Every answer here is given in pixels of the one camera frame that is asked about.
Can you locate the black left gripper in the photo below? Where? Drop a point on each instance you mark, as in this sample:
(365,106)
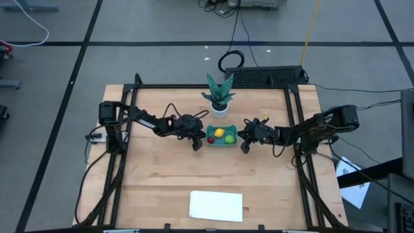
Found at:
(189,126)

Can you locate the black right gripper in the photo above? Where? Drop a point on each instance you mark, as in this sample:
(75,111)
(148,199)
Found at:
(262,134)

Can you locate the red strawberry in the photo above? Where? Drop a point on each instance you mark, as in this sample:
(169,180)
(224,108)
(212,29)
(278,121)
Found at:
(211,140)

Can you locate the yellow lemon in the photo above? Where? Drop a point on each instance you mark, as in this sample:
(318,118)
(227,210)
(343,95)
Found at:
(219,132)

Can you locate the green lime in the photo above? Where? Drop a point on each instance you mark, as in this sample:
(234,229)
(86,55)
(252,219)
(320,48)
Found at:
(230,139)

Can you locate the teal plastic tupperware container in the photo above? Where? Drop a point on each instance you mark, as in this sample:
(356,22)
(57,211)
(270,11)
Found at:
(221,141)

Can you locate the snake plant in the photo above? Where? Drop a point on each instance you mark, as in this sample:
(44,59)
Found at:
(219,97)

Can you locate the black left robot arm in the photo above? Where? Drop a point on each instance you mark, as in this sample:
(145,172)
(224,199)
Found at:
(145,119)

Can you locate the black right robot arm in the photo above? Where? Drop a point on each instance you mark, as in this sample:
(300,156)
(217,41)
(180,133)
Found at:
(317,126)

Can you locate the black perforated computer case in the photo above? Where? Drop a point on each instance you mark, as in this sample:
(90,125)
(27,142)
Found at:
(265,75)

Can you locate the white printed paper sheet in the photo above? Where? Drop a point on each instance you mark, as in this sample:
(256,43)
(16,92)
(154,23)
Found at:
(355,194)

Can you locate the grey equipment cart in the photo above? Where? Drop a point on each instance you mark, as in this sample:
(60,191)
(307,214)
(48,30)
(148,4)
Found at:
(258,3)

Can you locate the black beam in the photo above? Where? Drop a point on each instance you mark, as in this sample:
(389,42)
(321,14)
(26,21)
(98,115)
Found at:
(372,173)

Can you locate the grey cabinet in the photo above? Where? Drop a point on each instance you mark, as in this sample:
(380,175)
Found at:
(408,136)

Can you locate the grey machine housing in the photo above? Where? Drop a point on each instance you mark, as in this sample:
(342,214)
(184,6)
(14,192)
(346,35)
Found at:
(401,194)

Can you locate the grey stand foot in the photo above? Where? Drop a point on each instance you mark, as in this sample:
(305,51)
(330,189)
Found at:
(9,84)

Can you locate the black caster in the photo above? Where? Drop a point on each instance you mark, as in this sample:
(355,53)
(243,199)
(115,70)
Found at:
(3,112)

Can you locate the grey stand base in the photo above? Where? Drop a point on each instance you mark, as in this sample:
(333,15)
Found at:
(32,7)

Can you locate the red floor equipment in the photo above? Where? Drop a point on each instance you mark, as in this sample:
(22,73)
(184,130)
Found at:
(4,48)

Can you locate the black metal table frame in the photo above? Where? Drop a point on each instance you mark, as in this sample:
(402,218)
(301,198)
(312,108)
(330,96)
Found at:
(168,86)

